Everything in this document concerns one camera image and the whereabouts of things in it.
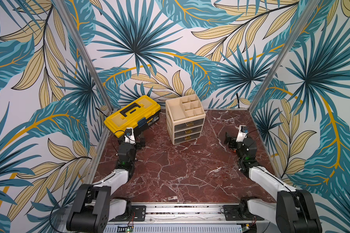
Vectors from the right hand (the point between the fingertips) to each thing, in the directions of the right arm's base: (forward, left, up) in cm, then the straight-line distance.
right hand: (236, 132), depth 85 cm
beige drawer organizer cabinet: (+6, +30, +7) cm, 31 cm away
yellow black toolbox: (+17, +57, 0) cm, 59 cm away
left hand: (+1, +59, -1) cm, 59 cm away
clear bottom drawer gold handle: (+4, +28, -11) cm, 30 cm away
